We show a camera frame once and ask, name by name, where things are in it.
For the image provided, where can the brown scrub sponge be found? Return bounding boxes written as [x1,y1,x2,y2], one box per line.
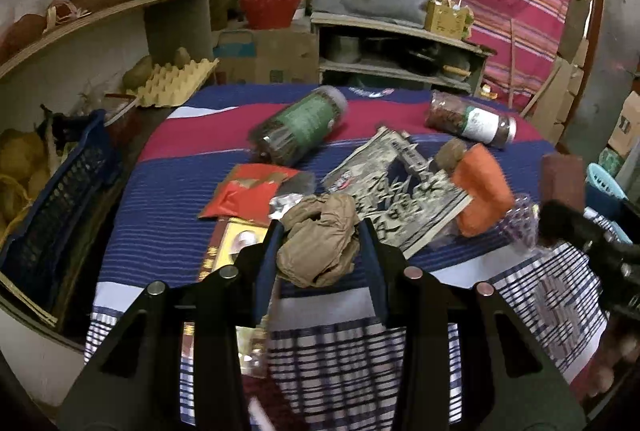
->
[539,153,586,212]

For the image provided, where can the purple grape candy packet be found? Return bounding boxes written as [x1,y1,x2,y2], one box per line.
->
[498,193,539,252]

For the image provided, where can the orange white cloth rag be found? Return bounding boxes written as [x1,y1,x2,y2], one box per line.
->
[435,138,515,237]

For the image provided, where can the yellow red snack packet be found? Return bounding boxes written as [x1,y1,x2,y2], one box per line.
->
[196,217,269,379]

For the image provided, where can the black white patterned packet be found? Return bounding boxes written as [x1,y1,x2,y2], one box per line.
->
[322,126,472,259]

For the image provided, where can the red snack wrapper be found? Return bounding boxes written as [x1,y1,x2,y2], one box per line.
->
[198,164,298,226]

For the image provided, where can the brown paper bag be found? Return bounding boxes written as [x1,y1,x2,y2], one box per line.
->
[277,193,360,288]

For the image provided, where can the person right hand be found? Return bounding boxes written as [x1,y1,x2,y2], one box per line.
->
[582,318,639,399]

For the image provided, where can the light blue plastic basket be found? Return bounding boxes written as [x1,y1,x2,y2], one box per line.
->
[586,162,639,243]

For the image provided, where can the dark blue plastic crate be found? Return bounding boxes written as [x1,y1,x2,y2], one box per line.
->
[1,110,115,321]

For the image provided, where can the brown framed door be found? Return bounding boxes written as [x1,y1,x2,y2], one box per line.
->
[558,0,639,162]

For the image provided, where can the striped blue red tablecloth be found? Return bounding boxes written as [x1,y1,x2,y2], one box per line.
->
[85,84,605,430]

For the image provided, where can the white label spice jar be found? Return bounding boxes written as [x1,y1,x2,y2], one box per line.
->
[426,91,518,148]

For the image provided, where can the yellow utensil holder box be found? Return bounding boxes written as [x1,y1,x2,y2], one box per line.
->
[424,0,475,40]

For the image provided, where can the green label spice jar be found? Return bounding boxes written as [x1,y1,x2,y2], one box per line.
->
[248,86,348,167]

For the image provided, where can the yellow egg carton tray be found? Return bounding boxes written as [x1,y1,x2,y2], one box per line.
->
[126,58,219,107]

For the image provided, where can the grey low shelf unit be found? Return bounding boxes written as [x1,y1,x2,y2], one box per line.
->
[310,12,496,96]

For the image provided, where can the cardboard box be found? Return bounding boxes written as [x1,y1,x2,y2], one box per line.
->
[213,28,319,84]

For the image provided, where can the red plastic basket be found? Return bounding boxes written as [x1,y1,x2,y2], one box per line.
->
[240,0,302,30]

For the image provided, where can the grey wall shelf unit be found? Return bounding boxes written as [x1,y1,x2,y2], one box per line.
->
[1,0,213,131]

